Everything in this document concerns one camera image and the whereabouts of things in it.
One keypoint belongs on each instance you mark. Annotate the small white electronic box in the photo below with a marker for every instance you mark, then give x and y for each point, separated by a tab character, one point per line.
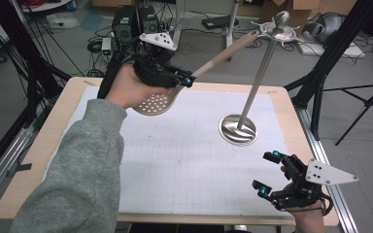
106	45

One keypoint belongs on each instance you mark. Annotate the cardboard box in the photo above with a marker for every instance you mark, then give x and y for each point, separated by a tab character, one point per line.
291	8

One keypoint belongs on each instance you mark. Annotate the person's right hand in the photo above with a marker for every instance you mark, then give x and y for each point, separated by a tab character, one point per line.
307	220

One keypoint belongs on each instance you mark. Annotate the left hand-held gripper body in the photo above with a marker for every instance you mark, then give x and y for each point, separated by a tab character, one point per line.
155	73

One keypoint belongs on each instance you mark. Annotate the black computer tower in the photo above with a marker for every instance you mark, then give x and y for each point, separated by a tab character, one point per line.
123	26
149	19

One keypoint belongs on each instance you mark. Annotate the white stand leg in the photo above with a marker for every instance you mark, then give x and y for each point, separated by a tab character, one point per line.
177	22
230	19

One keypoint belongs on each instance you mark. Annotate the aluminium rail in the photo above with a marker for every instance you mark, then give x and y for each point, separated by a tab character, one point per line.
3	161
328	152

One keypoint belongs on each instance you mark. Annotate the black tripod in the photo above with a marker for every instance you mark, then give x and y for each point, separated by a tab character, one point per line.
367	103

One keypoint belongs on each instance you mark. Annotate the white grid mat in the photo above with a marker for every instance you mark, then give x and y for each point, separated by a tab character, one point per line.
200	168

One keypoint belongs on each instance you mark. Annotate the person's left hand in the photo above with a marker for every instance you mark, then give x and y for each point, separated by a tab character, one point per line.
129	87

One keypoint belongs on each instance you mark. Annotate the beige slotted spoon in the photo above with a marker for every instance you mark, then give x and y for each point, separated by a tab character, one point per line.
220	56

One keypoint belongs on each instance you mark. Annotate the grey bag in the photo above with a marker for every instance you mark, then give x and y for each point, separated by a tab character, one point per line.
325	27

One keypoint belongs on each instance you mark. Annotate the strip of black tape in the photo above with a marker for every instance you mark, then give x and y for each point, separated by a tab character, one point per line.
21	168

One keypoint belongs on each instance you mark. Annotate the flat black device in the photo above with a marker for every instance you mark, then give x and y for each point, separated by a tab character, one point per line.
217	22

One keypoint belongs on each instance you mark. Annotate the flat white board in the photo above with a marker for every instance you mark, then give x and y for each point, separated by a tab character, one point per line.
333	51

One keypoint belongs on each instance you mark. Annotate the silver metal utensil stand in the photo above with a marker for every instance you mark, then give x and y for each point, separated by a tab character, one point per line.
238	130

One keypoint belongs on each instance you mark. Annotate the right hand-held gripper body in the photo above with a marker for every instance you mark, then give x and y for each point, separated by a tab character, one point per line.
304	191

